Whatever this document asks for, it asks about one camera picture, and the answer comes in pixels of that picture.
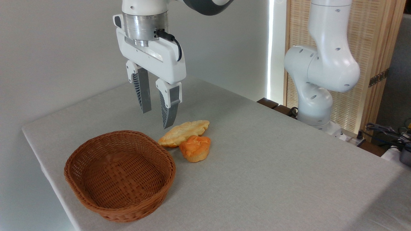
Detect dark brown wooden block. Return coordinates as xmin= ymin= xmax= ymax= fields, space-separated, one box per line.
xmin=257 ymin=98 xmax=279 ymax=109
xmin=273 ymin=105 xmax=298 ymax=119

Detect bamboo folding screen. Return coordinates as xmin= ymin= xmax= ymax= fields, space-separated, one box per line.
xmin=284 ymin=0 xmax=407 ymax=135

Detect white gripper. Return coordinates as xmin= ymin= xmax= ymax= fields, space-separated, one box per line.
xmin=116 ymin=27 xmax=187 ymax=129

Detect orange round bread bun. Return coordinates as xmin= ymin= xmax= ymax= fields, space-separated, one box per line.
xmin=179 ymin=135 xmax=211 ymax=163

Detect grey tablecloth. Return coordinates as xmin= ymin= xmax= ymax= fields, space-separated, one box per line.
xmin=22 ymin=75 xmax=411 ymax=231

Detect bundle of dark cables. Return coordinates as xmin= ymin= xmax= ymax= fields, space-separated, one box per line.
xmin=365 ymin=123 xmax=411 ymax=149

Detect dark metal screen hinge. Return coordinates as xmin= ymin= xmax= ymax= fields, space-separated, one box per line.
xmin=369 ymin=69 xmax=389 ymax=88

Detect flat yellow pastry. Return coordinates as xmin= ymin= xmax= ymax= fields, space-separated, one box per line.
xmin=158 ymin=120 xmax=210 ymax=148

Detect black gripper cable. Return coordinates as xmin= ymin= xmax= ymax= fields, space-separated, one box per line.
xmin=154 ymin=29 xmax=183 ymax=62

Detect brown woven wicker basket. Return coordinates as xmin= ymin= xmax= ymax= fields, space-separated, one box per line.
xmin=64 ymin=130 xmax=176 ymax=223

